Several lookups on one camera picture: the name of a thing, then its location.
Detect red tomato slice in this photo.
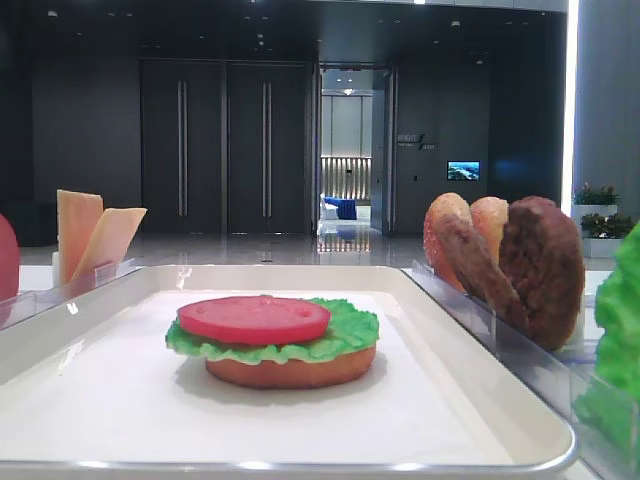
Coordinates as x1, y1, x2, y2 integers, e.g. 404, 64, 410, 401
177, 295, 331, 346
0, 215, 20, 301

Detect green lettuce leaf on tray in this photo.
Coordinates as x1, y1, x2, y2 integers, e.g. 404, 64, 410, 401
165, 295, 379, 366

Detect bun slice under lettuce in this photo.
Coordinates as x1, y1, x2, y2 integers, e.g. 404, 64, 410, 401
205, 346, 376, 389

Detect brown meat patty left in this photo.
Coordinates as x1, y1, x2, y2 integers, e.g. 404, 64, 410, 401
446, 216, 530, 335

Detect brown meat patty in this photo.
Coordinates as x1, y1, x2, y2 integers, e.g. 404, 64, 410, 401
446, 216, 530, 335
499, 196, 585, 351

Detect orange cheese slice right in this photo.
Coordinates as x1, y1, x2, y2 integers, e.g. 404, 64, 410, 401
71, 207, 147, 280

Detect orange cheese slice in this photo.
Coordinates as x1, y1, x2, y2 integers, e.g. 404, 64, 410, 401
71, 207, 147, 280
56, 189, 104, 284

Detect brown meat patty right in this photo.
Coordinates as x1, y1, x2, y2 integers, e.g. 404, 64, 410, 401
499, 196, 585, 351

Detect orange cheese slice left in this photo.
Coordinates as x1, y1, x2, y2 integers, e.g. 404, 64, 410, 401
56, 189, 104, 284

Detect green lettuce leaf standing right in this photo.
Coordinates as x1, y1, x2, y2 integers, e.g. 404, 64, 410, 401
575, 227, 639, 458

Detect bun half far left one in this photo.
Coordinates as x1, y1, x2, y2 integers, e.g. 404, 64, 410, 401
423, 192, 472, 293

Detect bun half one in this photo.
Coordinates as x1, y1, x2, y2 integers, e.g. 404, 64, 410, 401
423, 192, 472, 293
470, 196, 509, 262

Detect black double door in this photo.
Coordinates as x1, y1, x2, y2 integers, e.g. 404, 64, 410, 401
141, 60, 310, 234

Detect bun half far right one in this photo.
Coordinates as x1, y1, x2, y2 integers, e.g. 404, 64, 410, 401
470, 196, 509, 262

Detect white rectangular metal tray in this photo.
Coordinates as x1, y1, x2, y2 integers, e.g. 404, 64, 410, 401
1, 266, 578, 479

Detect clear acrylic rack right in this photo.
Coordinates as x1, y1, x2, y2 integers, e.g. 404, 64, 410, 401
400, 258, 640, 480

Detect clear acrylic rack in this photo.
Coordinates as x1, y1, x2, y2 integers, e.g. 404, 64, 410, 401
1, 258, 137, 330
400, 258, 640, 480

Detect potted flower planter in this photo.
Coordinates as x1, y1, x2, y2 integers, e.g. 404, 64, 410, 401
571, 183, 635, 259

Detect clear acrylic rack left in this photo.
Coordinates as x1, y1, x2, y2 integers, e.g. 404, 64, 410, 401
1, 258, 137, 330

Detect small wall screen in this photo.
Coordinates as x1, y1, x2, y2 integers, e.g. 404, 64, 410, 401
447, 161, 480, 181

